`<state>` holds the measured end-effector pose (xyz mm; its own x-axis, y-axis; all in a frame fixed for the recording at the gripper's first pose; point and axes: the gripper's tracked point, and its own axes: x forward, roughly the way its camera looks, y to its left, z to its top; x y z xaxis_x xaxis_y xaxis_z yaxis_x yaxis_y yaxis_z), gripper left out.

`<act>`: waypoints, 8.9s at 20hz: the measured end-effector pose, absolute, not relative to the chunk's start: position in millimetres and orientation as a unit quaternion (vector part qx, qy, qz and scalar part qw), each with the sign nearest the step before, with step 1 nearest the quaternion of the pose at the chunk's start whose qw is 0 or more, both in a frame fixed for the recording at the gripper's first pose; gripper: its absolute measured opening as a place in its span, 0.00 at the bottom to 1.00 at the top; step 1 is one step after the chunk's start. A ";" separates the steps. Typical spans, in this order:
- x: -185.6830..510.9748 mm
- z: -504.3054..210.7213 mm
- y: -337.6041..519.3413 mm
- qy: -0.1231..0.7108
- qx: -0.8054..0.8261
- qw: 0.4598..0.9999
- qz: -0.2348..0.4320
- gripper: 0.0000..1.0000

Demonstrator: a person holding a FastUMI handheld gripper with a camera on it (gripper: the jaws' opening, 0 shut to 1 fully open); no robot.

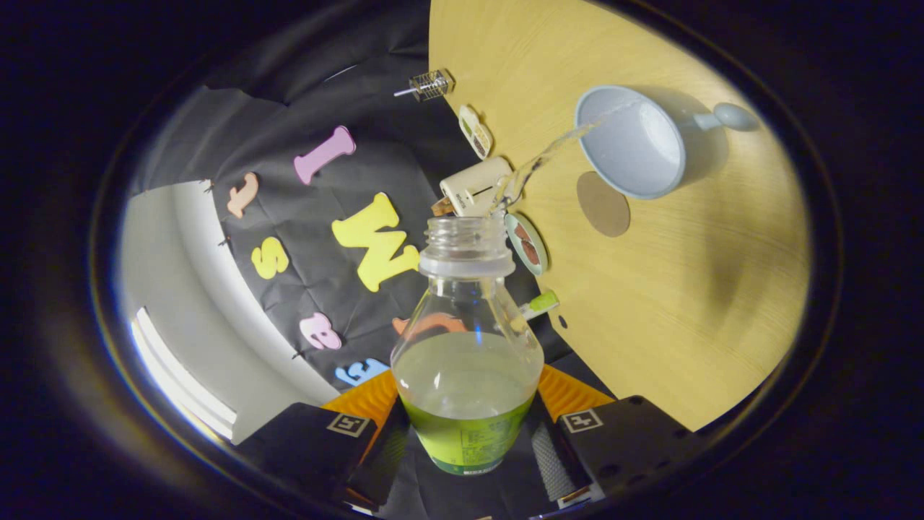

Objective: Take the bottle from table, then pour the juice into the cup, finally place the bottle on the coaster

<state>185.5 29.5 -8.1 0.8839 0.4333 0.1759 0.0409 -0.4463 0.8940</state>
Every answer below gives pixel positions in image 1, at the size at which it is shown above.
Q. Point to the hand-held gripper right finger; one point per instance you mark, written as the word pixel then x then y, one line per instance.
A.
pixel 556 462

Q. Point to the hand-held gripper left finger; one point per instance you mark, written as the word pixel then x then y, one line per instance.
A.
pixel 379 462

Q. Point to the clear juice bottle green label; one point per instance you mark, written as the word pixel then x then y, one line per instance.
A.
pixel 465 433

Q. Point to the round brown coaster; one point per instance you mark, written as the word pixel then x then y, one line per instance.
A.
pixel 604 206

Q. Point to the light blue cup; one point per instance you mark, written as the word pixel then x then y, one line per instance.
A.
pixel 628 152

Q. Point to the slim white green bottle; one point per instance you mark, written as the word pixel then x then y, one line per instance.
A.
pixel 543 303

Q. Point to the brown bread piece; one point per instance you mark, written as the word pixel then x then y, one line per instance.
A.
pixel 531 253
pixel 522 232

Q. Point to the pale green plate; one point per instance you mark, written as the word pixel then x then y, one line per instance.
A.
pixel 517 249

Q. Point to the wooden table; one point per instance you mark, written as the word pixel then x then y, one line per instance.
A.
pixel 686 289

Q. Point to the black backdrop cloth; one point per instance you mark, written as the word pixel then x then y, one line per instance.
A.
pixel 303 238

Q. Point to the toast slice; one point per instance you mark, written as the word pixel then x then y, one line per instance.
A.
pixel 442 208

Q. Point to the white toaster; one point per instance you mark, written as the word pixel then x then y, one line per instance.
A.
pixel 473 184

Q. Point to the white divided snack tray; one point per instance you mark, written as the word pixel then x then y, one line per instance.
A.
pixel 475 131

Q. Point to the white straw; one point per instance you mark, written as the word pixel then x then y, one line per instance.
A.
pixel 404 92

